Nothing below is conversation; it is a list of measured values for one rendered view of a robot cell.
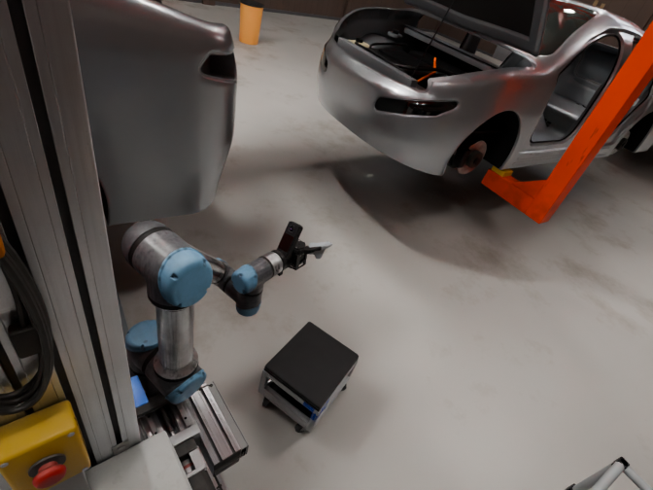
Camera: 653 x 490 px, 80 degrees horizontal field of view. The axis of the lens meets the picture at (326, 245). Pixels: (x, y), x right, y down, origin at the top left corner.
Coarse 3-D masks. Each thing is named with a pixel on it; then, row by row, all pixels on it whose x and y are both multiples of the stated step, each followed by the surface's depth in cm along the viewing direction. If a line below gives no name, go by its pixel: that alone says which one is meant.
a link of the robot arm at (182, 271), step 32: (128, 256) 83; (160, 256) 79; (192, 256) 81; (160, 288) 78; (192, 288) 82; (160, 320) 90; (192, 320) 95; (160, 352) 98; (192, 352) 104; (160, 384) 104; (192, 384) 106
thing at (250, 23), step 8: (240, 0) 732; (248, 0) 746; (240, 8) 737; (248, 8) 726; (256, 8) 728; (240, 16) 744; (248, 16) 734; (256, 16) 737; (240, 24) 752; (248, 24) 744; (256, 24) 748; (240, 32) 760; (248, 32) 753; (256, 32) 759; (240, 40) 768; (248, 40) 762; (256, 40) 770
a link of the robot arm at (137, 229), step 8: (136, 224) 85; (144, 224) 85; (152, 224) 85; (160, 224) 87; (128, 232) 84; (136, 232) 83; (144, 232) 96; (128, 240) 82; (128, 248) 82; (208, 256) 112; (216, 264) 115; (224, 264) 121; (216, 272) 115; (224, 272) 120; (232, 272) 122; (216, 280) 118; (224, 280) 120
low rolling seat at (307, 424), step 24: (312, 336) 211; (288, 360) 197; (312, 360) 200; (336, 360) 203; (264, 384) 200; (288, 384) 187; (312, 384) 189; (336, 384) 193; (288, 408) 197; (312, 408) 184
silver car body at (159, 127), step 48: (96, 0) 132; (144, 0) 143; (96, 48) 137; (144, 48) 145; (192, 48) 154; (96, 96) 147; (144, 96) 155; (192, 96) 165; (96, 144) 157; (144, 144) 168; (192, 144) 179; (144, 192) 182; (192, 192) 196
